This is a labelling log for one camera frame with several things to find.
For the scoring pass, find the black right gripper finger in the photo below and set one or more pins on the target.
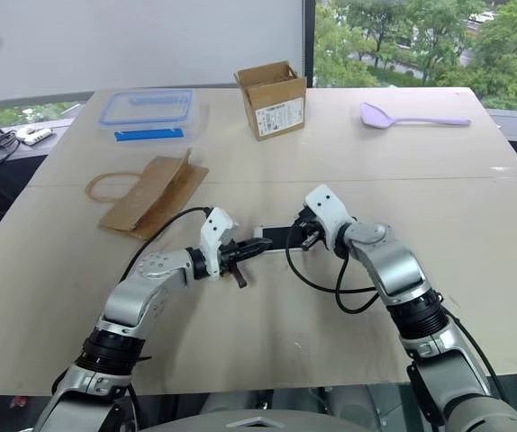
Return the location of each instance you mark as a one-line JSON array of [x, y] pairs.
[[310, 240], [299, 222]]

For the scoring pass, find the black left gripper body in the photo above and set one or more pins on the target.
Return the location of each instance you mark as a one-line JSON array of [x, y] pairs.
[[229, 258]]

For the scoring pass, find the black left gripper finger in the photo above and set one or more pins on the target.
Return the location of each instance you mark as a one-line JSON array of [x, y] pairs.
[[240, 278], [254, 247]]

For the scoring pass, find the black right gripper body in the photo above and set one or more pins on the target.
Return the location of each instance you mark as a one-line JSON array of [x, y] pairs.
[[312, 225]]

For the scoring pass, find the white smartphone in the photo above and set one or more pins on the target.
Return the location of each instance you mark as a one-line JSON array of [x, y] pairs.
[[276, 234]]

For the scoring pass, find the brown paper bag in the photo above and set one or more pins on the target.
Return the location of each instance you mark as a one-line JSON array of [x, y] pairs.
[[159, 198]]

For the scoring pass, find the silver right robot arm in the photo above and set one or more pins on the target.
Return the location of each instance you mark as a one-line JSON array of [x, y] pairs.
[[393, 265]]

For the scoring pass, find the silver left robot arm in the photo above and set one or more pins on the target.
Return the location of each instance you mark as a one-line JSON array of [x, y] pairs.
[[132, 301]]

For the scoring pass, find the open brown cardboard box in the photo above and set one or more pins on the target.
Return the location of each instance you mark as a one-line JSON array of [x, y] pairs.
[[276, 103]]

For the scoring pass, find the purple silicone spatula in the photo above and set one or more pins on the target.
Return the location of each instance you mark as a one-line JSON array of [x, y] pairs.
[[373, 116]]

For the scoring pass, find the grey robot torso top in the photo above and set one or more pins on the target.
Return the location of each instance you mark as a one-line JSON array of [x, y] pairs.
[[263, 422]]

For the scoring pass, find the clear blue-lidded plastic container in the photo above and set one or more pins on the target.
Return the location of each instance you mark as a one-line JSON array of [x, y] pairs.
[[146, 112]]

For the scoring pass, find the white power strip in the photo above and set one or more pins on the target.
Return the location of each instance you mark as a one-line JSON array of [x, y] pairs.
[[33, 135]]

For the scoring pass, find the black side table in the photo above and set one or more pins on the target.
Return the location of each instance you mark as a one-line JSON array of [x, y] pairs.
[[2, 193]]

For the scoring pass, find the white roller blind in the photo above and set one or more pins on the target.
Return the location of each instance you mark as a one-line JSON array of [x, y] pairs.
[[128, 42]]

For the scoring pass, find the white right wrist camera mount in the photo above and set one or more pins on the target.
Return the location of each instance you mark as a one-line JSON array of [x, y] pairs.
[[328, 209]]

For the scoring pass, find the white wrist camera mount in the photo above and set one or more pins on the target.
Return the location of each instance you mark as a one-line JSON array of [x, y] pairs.
[[328, 209], [213, 229]]

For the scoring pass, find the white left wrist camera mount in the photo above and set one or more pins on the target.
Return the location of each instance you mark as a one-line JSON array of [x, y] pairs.
[[213, 229]]

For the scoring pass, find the dark window frame post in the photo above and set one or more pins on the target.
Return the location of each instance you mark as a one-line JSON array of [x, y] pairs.
[[309, 42]]

